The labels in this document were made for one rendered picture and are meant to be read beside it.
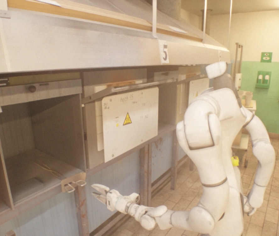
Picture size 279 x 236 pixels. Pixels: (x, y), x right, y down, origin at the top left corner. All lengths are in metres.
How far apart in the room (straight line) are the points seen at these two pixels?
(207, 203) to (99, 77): 0.96
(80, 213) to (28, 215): 0.34
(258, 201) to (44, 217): 1.15
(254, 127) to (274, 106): 3.92
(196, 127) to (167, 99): 1.73
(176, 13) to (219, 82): 1.96
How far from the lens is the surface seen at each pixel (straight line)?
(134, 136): 1.50
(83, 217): 1.57
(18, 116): 1.76
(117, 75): 1.47
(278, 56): 4.89
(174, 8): 2.65
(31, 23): 0.79
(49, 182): 1.36
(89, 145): 1.37
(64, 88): 1.17
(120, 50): 1.03
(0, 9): 0.78
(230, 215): 0.89
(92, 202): 1.66
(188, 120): 0.60
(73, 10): 0.94
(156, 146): 2.18
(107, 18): 1.06
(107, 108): 1.24
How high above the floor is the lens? 1.53
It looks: 15 degrees down
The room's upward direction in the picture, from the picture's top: straight up
